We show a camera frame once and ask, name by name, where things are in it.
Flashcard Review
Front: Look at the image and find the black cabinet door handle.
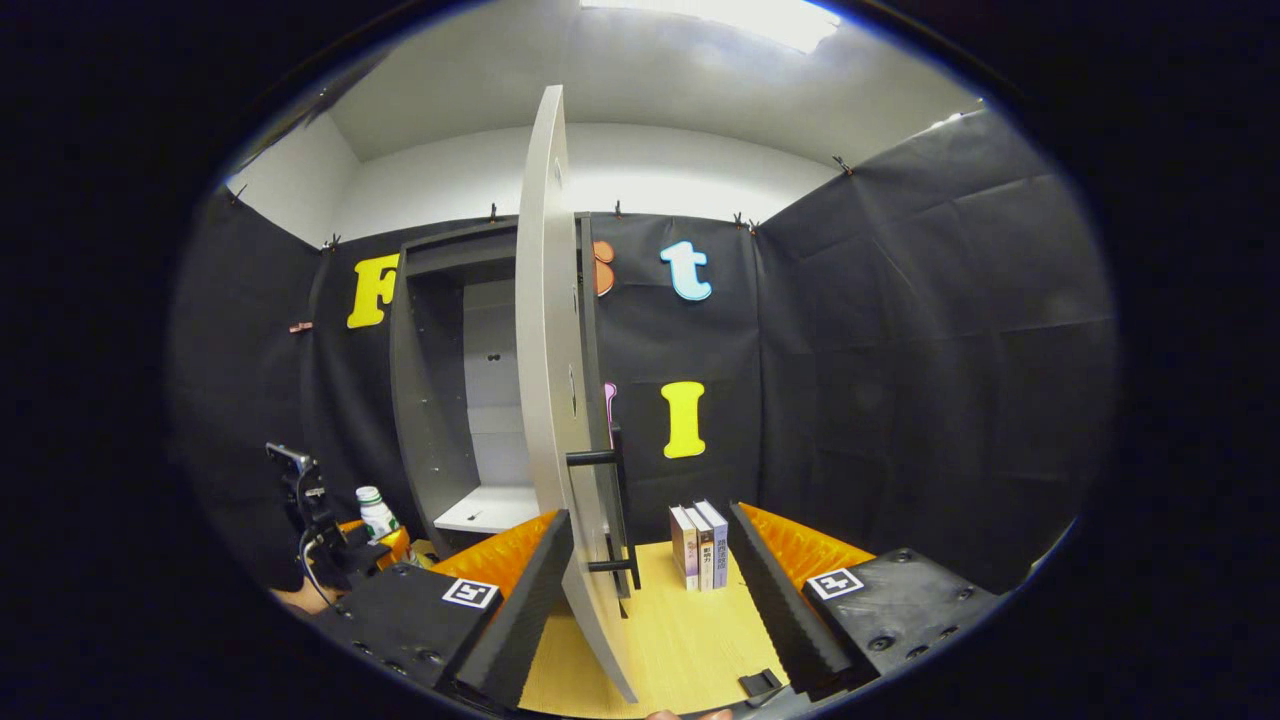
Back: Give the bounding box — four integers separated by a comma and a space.
565, 425, 643, 593

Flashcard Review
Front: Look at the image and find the white spine book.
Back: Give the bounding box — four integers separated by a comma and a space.
685, 505, 716, 591

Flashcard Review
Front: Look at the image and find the lavender spine book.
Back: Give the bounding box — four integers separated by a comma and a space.
695, 499, 730, 589

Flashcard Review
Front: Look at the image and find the black backdrop cloth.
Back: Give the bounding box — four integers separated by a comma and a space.
170, 105, 1119, 601

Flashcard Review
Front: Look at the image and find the beige cabinet door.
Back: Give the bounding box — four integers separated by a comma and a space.
514, 85, 641, 704

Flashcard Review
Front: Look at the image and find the dark grey cabinet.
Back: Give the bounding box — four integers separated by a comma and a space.
388, 212, 601, 561

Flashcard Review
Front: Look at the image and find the white bottle with green cap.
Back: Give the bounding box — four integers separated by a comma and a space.
356, 486, 401, 544

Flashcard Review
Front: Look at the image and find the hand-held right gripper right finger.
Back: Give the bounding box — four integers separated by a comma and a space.
728, 502, 1004, 701

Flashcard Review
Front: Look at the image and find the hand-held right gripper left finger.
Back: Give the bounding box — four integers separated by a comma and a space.
312, 510, 576, 709

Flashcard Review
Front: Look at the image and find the white cabinet shelf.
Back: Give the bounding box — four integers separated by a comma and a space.
433, 485, 543, 535

